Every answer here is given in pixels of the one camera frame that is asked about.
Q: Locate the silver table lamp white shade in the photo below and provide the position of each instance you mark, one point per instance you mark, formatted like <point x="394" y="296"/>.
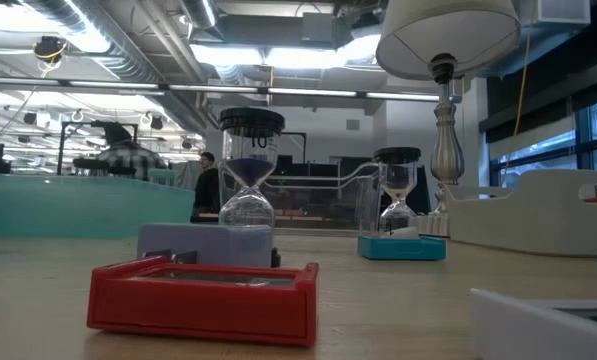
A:
<point x="448" y="155"/>

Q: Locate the black cabinet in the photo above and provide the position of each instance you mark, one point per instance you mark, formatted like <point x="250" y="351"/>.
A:
<point x="425" y="197"/>

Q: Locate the grey wall vent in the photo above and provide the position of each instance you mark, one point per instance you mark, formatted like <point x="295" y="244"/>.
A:
<point x="353" y="124"/>

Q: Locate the person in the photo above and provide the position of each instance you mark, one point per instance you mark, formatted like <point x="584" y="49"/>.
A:
<point x="128" y="155"/>
<point x="207" y="190"/>

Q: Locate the black-capped white sand hourglass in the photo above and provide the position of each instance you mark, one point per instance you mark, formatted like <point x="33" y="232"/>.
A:
<point x="397" y="156"/>

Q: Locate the overhead bar with light strips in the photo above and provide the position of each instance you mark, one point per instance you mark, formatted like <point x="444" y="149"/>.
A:
<point x="213" y="89"/>

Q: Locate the white ceiling box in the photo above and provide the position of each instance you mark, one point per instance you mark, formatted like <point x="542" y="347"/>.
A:
<point x="563" y="12"/>

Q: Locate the black background rig frame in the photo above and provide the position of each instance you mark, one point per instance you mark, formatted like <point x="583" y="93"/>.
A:
<point x="78" y="123"/>
<point x="295" y="133"/>

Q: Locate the grey ceiling duct unit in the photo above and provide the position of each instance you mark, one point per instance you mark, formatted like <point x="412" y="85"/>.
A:
<point x="323" y="30"/>

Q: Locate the lavender USB wall charger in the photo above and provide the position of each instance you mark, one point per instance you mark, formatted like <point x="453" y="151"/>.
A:
<point x="213" y="242"/>

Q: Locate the teal rectangular tray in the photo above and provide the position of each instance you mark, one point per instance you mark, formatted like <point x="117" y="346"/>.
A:
<point x="400" y="248"/>

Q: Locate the red rectangular tray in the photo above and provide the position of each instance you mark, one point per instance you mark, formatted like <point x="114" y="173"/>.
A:
<point x="203" y="310"/>

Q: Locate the black-capped purple sand hourglass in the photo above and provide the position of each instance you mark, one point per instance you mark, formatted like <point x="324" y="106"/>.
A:
<point x="250" y="170"/>

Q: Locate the teal translucent plastic tray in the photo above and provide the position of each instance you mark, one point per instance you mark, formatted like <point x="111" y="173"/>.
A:
<point x="78" y="205"/>

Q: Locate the white plastic bin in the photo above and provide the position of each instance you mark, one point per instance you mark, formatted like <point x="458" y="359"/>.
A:
<point x="528" y="220"/>

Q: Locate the clear plastic bin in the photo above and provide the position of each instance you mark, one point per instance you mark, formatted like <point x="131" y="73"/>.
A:
<point x="363" y="200"/>

